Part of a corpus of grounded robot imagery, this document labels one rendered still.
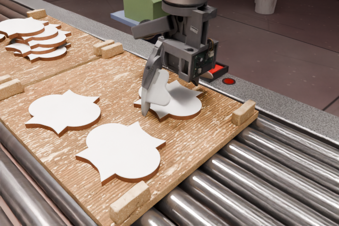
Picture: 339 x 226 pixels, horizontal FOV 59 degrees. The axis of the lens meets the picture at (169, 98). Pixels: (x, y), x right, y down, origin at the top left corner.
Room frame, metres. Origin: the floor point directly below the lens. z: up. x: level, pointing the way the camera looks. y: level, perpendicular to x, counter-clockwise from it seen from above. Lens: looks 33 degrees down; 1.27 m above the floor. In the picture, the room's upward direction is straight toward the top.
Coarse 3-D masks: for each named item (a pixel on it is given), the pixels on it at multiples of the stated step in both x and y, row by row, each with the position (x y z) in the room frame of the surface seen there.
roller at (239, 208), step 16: (192, 176) 0.32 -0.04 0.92; (208, 176) 0.32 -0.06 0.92; (192, 192) 0.30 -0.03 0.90; (208, 192) 0.29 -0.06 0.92; (224, 192) 0.29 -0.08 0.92; (208, 208) 0.28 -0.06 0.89; (224, 208) 0.27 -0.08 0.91; (240, 208) 0.26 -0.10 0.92; (256, 208) 0.26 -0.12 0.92; (240, 224) 0.25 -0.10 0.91; (256, 224) 0.24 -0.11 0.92; (272, 224) 0.24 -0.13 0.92
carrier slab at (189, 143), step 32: (96, 64) 0.66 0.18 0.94; (128, 64) 0.66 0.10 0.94; (32, 96) 0.52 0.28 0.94; (96, 96) 0.52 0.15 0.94; (128, 96) 0.52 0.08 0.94; (224, 96) 0.52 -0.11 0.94; (32, 128) 0.41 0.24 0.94; (160, 128) 0.41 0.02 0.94; (192, 128) 0.41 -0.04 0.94; (224, 128) 0.41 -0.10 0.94; (64, 160) 0.34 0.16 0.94; (160, 160) 0.34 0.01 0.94; (192, 160) 0.34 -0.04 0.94; (96, 192) 0.27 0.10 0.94; (160, 192) 0.28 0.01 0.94; (128, 224) 0.23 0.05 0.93
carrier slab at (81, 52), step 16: (48, 16) 1.02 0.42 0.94; (80, 32) 0.87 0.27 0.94; (0, 48) 0.75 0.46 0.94; (80, 48) 0.75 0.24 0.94; (0, 64) 0.66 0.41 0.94; (16, 64) 0.66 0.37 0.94; (32, 64) 0.66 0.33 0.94; (48, 64) 0.66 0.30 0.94; (64, 64) 0.66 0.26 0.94; (80, 64) 0.67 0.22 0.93; (32, 80) 0.58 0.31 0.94
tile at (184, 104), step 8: (176, 80) 0.56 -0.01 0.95; (168, 88) 0.53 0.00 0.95; (176, 88) 0.53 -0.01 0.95; (184, 88) 0.53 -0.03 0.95; (176, 96) 0.50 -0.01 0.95; (184, 96) 0.50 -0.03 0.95; (192, 96) 0.50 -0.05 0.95; (200, 96) 0.51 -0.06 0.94; (136, 104) 0.48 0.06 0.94; (152, 104) 0.47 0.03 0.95; (168, 104) 0.47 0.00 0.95; (176, 104) 0.47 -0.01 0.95; (184, 104) 0.47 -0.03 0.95; (192, 104) 0.47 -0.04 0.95; (200, 104) 0.47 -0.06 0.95; (152, 112) 0.46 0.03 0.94; (160, 112) 0.45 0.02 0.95; (168, 112) 0.45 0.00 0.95; (176, 112) 0.45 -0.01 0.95; (184, 112) 0.45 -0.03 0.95; (192, 112) 0.45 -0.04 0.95; (160, 120) 0.43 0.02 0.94
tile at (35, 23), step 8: (0, 24) 0.79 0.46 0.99; (8, 24) 0.79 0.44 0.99; (16, 24) 0.79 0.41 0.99; (24, 24) 0.79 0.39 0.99; (32, 24) 0.79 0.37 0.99; (40, 24) 0.79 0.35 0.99; (48, 24) 0.82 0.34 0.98; (0, 32) 0.75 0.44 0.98; (8, 32) 0.73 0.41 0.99; (16, 32) 0.73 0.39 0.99; (24, 32) 0.73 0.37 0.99; (32, 32) 0.74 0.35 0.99; (40, 32) 0.75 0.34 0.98
